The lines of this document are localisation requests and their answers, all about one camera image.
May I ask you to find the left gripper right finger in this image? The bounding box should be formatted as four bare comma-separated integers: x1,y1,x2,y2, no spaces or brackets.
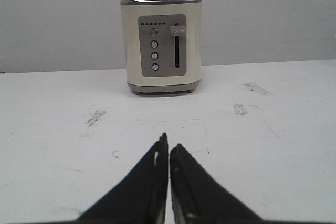
170,144,263,223

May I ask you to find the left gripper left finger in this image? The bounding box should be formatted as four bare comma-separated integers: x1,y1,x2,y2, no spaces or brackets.
76,133,169,223

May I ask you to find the cream two-slot toaster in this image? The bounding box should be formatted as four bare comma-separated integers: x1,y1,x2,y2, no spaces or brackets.
120,0,202,93

